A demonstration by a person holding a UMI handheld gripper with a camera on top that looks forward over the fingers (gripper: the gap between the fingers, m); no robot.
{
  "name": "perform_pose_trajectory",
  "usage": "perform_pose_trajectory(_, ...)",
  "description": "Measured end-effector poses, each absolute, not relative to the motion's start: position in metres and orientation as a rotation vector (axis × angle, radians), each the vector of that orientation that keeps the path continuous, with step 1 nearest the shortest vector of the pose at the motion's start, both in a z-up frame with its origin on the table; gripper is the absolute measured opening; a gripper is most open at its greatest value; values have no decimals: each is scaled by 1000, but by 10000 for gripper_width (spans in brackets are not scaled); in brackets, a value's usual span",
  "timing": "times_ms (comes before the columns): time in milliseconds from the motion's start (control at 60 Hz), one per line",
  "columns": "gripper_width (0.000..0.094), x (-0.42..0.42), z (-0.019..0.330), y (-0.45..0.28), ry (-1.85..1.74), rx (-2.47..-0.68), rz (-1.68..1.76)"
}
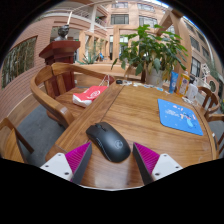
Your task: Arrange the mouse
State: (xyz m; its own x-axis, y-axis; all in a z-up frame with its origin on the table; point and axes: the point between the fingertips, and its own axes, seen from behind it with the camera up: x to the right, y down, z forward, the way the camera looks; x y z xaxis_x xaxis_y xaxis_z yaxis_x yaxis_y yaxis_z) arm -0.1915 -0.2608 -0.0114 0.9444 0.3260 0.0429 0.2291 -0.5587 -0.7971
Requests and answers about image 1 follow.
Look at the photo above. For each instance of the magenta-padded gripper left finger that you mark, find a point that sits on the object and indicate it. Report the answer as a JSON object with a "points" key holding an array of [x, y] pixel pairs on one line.
{"points": [[61, 165]]}

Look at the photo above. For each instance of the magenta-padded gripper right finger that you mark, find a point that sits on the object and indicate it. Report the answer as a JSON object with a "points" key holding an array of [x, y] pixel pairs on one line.
{"points": [[160, 165]]}

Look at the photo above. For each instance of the black computer mouse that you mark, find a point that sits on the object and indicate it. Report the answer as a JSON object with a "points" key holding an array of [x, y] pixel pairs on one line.
{"points": [[108, 141]]}

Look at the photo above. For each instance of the blue printed mouse pad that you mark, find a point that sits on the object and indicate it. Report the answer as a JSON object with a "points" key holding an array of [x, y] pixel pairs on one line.
{"points": [[178, 116]]}

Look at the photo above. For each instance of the wooden armchair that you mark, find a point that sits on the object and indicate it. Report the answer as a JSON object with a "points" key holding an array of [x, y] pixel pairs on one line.
{"points": [[210, 100], [10, 146], [131, 71], [218, 118], [50, 100]]}

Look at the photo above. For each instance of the small white plastic case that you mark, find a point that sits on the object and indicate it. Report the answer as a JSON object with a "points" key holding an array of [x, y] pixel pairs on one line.
{"points": [[187, 100]]}

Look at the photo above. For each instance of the red and white bag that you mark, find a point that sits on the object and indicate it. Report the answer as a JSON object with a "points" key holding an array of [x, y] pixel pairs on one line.
{"points": [[88, 95]]}

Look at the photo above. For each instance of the white pump bottle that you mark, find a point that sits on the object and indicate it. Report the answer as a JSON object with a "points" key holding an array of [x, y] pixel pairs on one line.
{"points": [[192, 90]]}

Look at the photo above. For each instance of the blue squeeze tube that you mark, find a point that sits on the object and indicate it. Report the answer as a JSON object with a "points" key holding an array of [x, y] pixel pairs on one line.
{"points": [[173, 82]]}

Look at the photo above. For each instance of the small black clip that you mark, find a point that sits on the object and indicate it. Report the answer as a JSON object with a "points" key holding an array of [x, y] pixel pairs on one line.
{"points": [[119, 81]]}

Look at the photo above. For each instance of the white sculpture on plinth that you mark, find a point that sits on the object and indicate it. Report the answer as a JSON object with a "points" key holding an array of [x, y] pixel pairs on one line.
{"points": [[205, 73]]}

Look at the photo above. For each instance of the long wooden planter box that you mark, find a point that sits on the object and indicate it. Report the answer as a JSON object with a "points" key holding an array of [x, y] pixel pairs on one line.
{"points": [[100, 69]]}

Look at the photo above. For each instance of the agave plant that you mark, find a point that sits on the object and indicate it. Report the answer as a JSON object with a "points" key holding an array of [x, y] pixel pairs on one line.
{"points": [[89, 59]]}

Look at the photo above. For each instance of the green potted plant white pot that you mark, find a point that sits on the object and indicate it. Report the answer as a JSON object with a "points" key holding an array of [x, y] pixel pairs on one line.
{"points": [[150, 50]]}

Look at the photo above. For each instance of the dark bust statue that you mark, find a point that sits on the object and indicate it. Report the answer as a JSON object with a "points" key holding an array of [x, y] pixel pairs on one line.
{"points": [[62, 33]]}

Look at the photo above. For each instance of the dark red wooden pedestal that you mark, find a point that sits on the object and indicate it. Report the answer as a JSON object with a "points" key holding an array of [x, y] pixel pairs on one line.
{"points": [[60, 51]]}

